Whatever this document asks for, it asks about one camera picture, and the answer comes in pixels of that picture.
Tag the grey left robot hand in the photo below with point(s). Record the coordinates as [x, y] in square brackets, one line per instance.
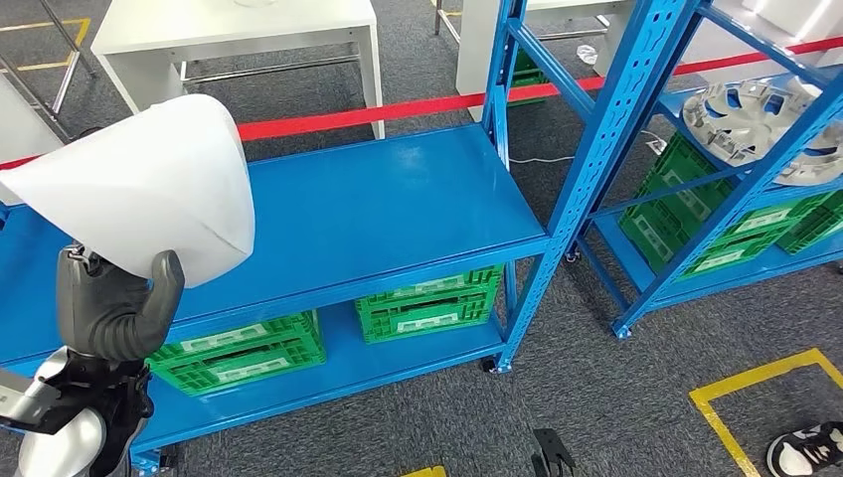
[105, 316]

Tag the white curved plastic part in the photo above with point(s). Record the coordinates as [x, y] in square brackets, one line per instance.
[151, 191]

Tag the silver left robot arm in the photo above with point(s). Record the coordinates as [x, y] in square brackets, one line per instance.
[59, 447]

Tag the blue metal shelf rack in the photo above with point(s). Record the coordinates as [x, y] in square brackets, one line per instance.
[395, 210]
[724, 220]

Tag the black robot body part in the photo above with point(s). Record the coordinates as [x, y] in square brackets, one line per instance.
[550, 451]

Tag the white panel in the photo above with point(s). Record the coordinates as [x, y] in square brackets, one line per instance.
[20, 125]

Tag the white table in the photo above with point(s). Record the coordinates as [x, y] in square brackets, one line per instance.
[230, 26]

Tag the red barrier belt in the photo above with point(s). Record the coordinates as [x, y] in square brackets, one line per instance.
[362, 115]

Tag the yellow floor tape square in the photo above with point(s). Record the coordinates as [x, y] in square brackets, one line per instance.
[757, 374]
[428, 473]

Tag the crumpled white paper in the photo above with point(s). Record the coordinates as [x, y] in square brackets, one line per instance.
[586, 54]

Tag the silver wheel cover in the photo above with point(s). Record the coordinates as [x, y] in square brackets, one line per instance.
[724, 125]
[820, 168]

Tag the person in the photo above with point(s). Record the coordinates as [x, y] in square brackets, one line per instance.
[803, 454]

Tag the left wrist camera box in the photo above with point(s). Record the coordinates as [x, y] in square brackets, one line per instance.
[23, 401]

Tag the steel tube frame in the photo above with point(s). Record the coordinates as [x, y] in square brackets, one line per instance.
[66, 36]

